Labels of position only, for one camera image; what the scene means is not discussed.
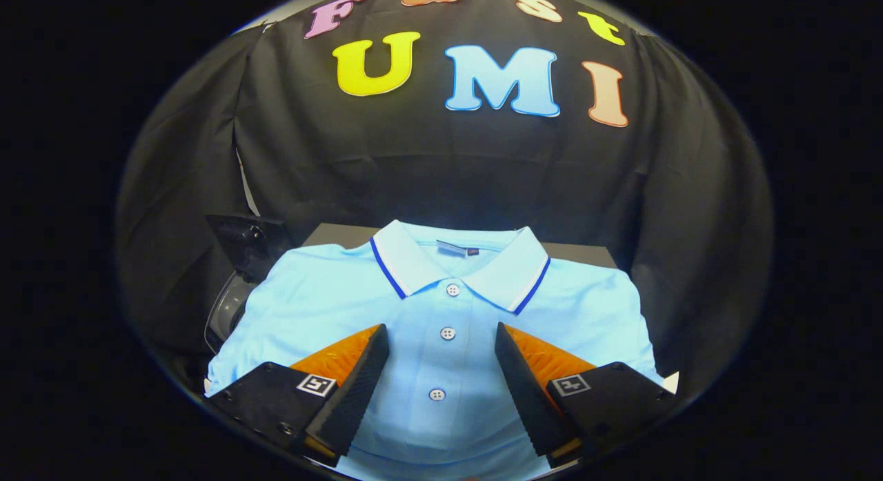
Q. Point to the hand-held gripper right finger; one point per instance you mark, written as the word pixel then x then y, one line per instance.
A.
pixel 528 391

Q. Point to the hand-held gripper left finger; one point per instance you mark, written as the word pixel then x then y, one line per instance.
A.
pixel 355 388

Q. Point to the light blue polo shirt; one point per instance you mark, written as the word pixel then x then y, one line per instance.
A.
pixel 441 308

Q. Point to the dark glass washing machine lid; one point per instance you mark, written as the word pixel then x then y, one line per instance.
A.
pixel 248 239

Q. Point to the white paper sheet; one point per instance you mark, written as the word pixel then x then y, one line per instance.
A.
pixel 671 383

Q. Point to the beige cabinet with dark top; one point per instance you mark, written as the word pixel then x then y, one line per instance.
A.
pixel 579 254

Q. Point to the black backdrop cloth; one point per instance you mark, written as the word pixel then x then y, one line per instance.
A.
pixel 448 170

